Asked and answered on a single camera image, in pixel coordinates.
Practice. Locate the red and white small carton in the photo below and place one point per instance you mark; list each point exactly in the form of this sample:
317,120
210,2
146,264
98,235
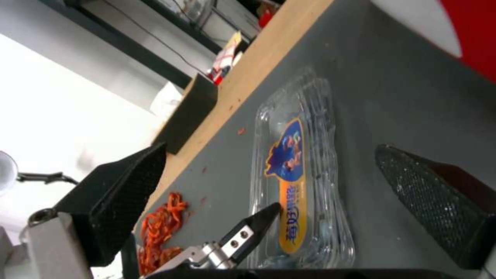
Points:
226,55

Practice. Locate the black rectangular box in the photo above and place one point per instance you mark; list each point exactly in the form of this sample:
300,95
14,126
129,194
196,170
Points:
191,116

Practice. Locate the dark metal shelf frame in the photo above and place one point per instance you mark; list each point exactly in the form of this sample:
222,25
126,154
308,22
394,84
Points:
128,32

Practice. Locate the red packet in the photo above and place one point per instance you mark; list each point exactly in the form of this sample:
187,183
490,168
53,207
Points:
269,13

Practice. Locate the clear plastic takeout container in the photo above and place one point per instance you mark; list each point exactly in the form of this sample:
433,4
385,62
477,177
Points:
310,162

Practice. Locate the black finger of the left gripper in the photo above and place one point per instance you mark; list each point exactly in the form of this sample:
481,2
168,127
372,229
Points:
257,223

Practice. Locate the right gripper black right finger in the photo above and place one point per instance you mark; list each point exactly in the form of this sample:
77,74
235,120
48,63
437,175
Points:
430,197

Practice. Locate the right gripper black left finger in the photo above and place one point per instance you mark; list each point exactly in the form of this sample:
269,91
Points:
116,197

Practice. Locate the red and white takeout bag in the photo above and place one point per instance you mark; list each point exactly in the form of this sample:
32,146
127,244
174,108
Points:
469,35

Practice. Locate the orange-red shredded food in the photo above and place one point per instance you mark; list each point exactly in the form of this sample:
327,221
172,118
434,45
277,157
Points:
162,223

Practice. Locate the white desk lamp head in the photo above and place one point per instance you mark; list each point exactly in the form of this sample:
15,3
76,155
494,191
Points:
5,171

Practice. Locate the white crumpled plastic bag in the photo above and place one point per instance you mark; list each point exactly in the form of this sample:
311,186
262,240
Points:
166,97

